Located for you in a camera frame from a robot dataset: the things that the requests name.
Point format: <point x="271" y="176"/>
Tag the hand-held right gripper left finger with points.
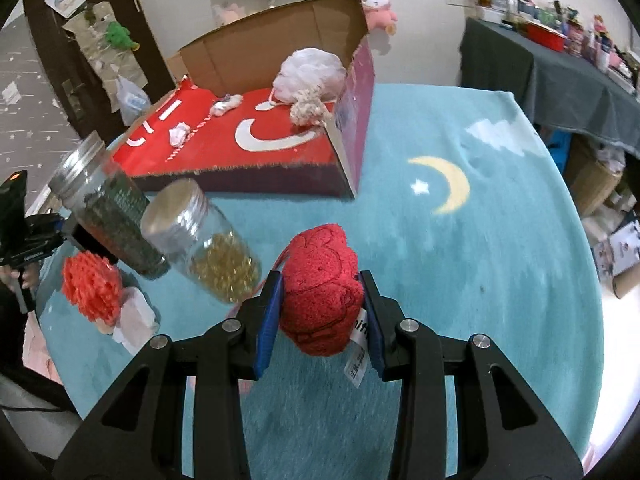
<point x="267" y="320"/>

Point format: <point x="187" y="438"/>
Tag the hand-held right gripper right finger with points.
<point x="372" y="325"/>

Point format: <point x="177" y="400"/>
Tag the red plush toy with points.
<point x="320" y="290"/>

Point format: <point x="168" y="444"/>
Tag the orange knitted sponge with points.
<point x="92" y="285"/>

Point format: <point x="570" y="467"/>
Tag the small white plush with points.
<point x="179" y="134"/>

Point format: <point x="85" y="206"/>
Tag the cream crochet scrunchie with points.
<point x="307" y="107"/>

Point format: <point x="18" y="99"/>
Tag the white mesh bath pouf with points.
<point x="310" y="75"/>

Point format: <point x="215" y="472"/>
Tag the cardboard box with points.
<point x="280" y="40"/>

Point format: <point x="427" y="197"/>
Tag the glass jar of gold beads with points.
<point x="215" y="255"/>

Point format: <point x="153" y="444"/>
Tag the large glass jar metal lid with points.
<point x="110" y="210"/>

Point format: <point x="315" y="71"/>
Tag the teal plush blanket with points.
<point x="475" y="260"/>

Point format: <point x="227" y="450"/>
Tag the pink cloth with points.
<point x="37" y="355"/>

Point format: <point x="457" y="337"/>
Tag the clear plastic bag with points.
<point x="132" y="100"/>

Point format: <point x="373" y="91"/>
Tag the brown door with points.
<point x="40" y="45"/>

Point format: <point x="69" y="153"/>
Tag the red printed cardboard liner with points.
<point x="210" y="145"/>

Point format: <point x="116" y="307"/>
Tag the beige hanging organizer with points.
<point x="100" y="55"/>

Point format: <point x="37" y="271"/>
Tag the green plush toy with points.
<point x="120" y="35"/>

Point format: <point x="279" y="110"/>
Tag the printed white carton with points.
<point x="620" y="255"/>

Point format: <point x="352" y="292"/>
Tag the grey cloth covered table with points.
<point x="525" y="75"/>

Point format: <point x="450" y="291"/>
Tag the pink pig plush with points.
<point x="227" y="12"/>

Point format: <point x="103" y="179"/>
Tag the pink fox plush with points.
<point x="377" y="10"/>

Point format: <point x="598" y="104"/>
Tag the red basin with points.
<point x="545" y="36"/>

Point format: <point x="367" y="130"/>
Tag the row of toiletry bottles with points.
<point x="575" y="25"/>

